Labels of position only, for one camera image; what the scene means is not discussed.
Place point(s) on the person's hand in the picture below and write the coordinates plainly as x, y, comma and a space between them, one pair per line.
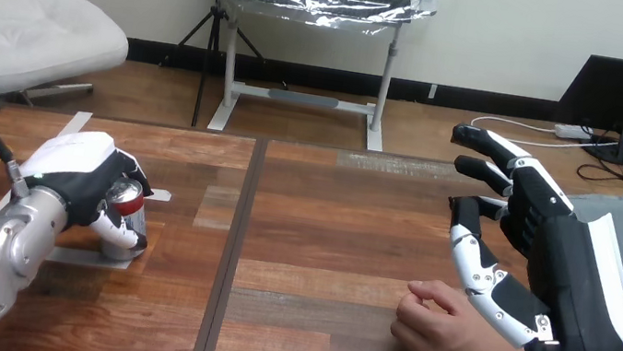
447, 342

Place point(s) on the white desk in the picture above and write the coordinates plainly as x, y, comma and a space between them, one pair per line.
298, 98

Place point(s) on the white power strip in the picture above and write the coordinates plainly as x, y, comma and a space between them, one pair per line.
572, 132

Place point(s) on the red and white drink can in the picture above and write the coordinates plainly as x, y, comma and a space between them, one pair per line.
128, 214

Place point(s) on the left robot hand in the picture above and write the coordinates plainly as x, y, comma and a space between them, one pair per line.
75, 176

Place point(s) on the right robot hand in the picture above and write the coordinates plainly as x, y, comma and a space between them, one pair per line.
572, 287

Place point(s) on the black tripod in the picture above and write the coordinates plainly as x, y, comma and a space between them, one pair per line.
209, 41

